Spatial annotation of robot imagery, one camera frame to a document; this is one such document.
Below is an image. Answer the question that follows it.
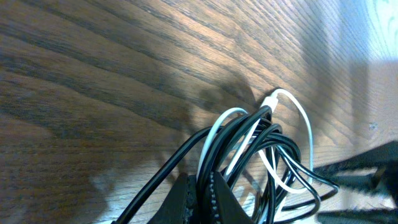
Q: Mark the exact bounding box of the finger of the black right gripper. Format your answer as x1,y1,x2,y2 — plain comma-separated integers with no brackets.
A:
317,208,397,224
313,141,397,193

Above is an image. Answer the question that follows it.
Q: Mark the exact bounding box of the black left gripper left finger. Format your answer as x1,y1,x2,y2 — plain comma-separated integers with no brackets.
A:
154,173,198,224

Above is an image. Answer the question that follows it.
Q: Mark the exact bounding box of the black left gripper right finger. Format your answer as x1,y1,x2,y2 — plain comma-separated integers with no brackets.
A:
201,172,254,224

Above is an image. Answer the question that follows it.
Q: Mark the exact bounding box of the black USB cable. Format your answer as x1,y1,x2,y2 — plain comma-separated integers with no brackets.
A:
111,105,340,224

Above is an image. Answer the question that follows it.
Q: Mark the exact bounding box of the white USB cable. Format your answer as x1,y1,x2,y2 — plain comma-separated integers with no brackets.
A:
196,88,314,224

